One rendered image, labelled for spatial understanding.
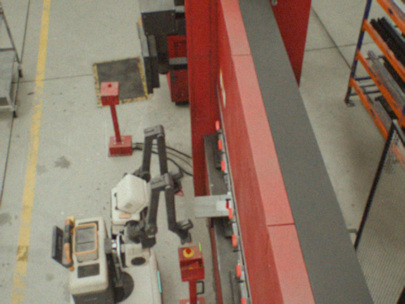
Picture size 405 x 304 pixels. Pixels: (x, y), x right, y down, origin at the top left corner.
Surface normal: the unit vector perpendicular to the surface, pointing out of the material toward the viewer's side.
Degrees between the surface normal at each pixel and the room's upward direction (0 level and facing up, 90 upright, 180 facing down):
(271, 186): 0
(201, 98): 90
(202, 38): 90
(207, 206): 0
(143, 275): 0
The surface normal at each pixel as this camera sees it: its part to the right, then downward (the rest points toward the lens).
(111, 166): -0.01, -0.73
